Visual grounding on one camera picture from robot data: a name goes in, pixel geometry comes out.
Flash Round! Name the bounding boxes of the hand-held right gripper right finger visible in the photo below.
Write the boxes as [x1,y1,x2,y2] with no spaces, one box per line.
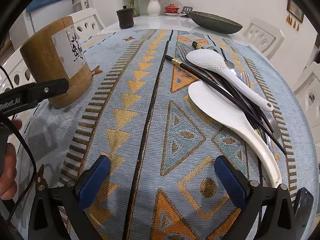
[214,155,304,240]

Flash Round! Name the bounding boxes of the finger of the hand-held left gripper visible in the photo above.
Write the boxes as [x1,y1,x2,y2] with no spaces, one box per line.
[22,78,69,105]

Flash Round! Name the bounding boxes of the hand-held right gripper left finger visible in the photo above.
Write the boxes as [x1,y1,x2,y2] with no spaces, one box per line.
[27,155,110,240]

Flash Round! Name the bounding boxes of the bamboo utensil holder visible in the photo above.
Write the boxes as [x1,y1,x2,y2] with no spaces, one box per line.
[19,16,93,109]

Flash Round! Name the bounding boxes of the white smooth rice paddle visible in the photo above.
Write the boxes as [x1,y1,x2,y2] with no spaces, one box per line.
[188,81,283,188]

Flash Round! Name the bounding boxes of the white dotted rice paddle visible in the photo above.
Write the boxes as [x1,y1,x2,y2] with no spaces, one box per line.
[185,49,274,112]

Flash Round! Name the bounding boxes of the person's left hand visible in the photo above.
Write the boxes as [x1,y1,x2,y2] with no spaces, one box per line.
[0,119,23,201]

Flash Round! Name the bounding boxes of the white chair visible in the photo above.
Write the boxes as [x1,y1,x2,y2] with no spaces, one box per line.
[292,61,320,120]
[242,17,285,60]
[0,47,37,95]
[65,7,106,37]

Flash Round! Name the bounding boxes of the patterned blue table mat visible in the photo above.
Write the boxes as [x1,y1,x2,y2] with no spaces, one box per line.
[10,29,313,240]

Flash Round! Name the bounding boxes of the white fridge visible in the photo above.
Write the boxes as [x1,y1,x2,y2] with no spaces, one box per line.
[24,0,75,34]

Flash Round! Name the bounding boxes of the black smartphone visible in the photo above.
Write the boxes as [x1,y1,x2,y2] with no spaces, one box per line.
[293,187,314,230]

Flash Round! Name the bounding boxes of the dark brown lidded cup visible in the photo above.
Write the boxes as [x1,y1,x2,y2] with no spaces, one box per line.
[116,5,135,29]

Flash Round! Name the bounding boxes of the red lidded teacup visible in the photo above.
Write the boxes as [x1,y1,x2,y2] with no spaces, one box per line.
[164,3,181,15]

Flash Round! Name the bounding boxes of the dark green bowl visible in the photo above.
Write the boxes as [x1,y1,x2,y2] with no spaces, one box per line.
[188,11,243,34]

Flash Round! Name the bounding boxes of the black slotted stand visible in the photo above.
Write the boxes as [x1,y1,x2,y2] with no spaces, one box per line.
[180,6,193,18]

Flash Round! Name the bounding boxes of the orange hanging ornament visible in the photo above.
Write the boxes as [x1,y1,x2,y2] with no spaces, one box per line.
[286,15,300,32]

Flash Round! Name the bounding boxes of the framed wall picture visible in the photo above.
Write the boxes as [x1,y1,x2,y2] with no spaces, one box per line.
[286,0,305,23]

